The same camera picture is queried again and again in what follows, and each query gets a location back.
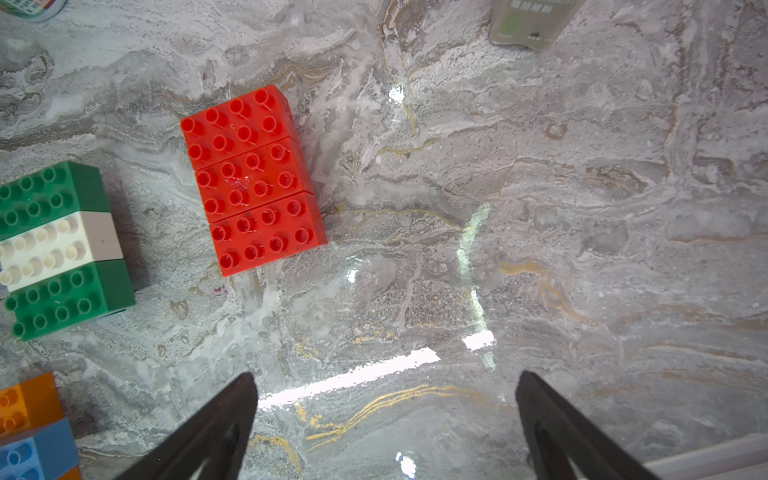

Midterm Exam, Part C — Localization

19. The red lego brick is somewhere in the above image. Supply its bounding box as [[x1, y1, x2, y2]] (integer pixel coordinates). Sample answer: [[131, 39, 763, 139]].
[[180, 85, 299, 170], [210, 192, 327, 277], [195, 137, 314, 224]]

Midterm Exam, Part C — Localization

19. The light blue small lego brick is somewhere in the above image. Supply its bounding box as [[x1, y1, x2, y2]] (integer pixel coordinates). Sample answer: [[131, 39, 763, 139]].
[[1, 419, 79, 479]]

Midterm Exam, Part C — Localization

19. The orange lego brick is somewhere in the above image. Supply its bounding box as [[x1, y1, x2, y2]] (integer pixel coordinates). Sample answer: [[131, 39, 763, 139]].
[[0, 372, 65, 438], [58, 466, 82, 480]]

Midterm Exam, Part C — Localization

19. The green lego brick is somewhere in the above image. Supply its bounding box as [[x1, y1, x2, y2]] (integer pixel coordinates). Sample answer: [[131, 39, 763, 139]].
[[1, 161, 111, 240], [5, 259, 136, 341]]

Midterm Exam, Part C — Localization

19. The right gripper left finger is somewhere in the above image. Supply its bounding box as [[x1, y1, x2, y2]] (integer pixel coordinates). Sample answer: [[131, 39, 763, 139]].
[[118, 372, 259, 479]]

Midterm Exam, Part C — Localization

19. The small green white-lid cup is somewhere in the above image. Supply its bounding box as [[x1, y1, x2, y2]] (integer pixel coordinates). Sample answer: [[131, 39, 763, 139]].
[[0, 0, 67, 23]]

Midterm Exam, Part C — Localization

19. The orange lego brick front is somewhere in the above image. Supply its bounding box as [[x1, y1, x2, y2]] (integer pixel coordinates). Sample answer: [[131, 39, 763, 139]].
[[58, 466, 82, 480]]

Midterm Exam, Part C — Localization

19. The red lego brick front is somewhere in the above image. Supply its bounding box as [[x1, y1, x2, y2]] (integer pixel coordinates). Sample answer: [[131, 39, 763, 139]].
[[210, 192, 327, 277]]

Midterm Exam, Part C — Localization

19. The blue lego brick front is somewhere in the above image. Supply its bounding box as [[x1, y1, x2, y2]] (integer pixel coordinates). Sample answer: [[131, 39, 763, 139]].
[[99, 308, 127, 318]]

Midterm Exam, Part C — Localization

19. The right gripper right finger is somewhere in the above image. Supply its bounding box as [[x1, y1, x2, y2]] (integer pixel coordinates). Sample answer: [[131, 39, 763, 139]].
[[516, 371, 656, 479]]

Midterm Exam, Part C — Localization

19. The black-lid grey jar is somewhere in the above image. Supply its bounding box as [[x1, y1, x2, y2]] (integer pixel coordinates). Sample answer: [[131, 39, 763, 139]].
[[489, 0, 585, 51]]

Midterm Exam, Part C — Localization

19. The white lego brick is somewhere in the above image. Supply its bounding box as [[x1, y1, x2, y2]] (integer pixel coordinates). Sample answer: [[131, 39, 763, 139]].
[[1, 211, 123, 292]]

